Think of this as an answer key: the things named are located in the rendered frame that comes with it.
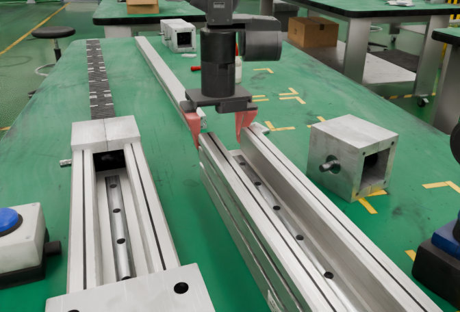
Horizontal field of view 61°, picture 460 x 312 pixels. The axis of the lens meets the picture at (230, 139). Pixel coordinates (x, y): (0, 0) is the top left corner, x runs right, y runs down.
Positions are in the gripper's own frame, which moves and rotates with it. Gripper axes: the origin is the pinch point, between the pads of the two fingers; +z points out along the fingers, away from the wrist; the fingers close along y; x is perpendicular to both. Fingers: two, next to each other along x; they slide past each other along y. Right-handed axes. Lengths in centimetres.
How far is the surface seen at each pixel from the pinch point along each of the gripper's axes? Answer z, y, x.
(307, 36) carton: 48, 197, 308
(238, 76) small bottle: 2.0, 20.1, 43.6
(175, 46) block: 2, 11, 88
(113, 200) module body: -1.3, -19.1, -15.0
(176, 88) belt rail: 1.4, 0.1, 36.1
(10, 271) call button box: 2.2, -31.0, -20.4
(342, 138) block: -5.4, 14.6, -15.6
